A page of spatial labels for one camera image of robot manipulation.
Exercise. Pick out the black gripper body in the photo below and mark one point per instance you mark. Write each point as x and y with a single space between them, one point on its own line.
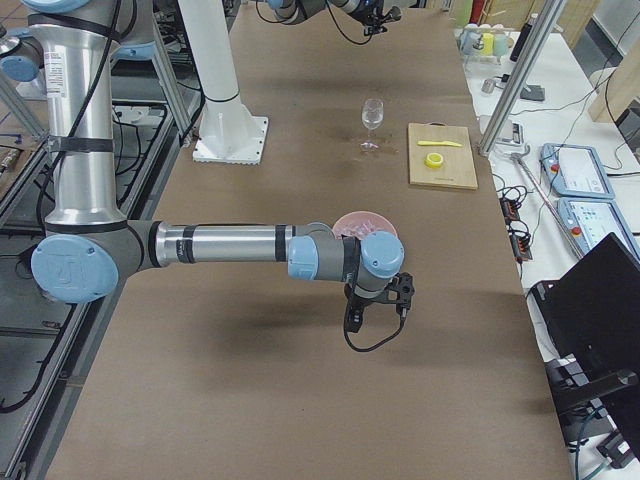
368 17
358 302

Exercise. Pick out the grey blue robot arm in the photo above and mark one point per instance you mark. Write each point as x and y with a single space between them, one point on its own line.
293 12
90 245

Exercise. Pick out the clear ice cubes pile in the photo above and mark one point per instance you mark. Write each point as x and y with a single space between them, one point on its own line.
360 228

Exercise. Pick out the clear wine glass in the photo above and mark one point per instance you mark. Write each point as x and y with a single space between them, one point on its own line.
372 115

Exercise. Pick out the pink bowl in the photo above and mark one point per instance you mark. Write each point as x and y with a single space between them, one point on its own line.
376 218

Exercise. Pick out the yellow cup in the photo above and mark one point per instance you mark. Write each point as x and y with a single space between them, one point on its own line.
486 44

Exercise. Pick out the mint green cup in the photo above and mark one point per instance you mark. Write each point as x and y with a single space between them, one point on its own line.
500 44

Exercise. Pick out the yellow plastic knife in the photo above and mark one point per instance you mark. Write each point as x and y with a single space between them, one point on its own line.
444 143

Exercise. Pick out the yellow lemon slice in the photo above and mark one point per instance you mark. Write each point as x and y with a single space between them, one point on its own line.
434 160

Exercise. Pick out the bamboo cutting board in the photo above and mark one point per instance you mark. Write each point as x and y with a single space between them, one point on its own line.
458 170

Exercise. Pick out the black thermos bottle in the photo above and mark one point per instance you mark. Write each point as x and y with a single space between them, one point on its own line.
521 40

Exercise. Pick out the metal rod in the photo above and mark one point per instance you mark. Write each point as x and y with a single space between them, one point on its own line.
518 159

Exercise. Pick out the black laptop monitor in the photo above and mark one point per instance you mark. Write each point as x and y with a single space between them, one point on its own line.
592 314

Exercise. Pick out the blue teach pendant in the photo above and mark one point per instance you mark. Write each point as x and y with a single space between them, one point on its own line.
589 220
575 171

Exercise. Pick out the light wooden plank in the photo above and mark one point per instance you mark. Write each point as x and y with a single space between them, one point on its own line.
619 91

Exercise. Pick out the aluminium camera post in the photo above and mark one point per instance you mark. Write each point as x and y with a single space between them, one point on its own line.
535 41

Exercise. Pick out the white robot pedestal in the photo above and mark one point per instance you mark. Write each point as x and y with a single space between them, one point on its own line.
228 132

